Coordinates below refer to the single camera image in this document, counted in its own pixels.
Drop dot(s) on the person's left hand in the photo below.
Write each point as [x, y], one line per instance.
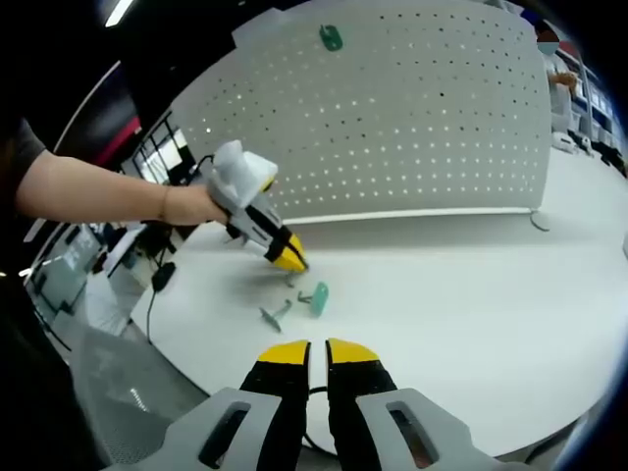
[193, 206]

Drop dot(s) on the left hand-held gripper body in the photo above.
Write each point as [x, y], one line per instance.
[240, 172]

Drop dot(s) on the ceiling light strip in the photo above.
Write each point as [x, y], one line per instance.
[118, 14]

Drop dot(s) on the grey perforated panel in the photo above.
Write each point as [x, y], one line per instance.
[127, 392]

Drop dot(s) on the green hook assembly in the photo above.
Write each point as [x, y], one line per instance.
[319, 299]
[331, 39]

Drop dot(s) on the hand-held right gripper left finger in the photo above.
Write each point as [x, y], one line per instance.
[235, 427]

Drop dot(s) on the black oval device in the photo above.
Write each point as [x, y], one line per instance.
[163, 276]

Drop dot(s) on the person's dark shirt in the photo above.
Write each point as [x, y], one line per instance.
[24, 147]

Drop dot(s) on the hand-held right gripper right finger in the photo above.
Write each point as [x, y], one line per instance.
[392, 432]

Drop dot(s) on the white perforated mounting plate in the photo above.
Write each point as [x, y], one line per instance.
[392, 127]

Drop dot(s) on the dark metal hook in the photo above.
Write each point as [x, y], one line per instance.
[275, 319]

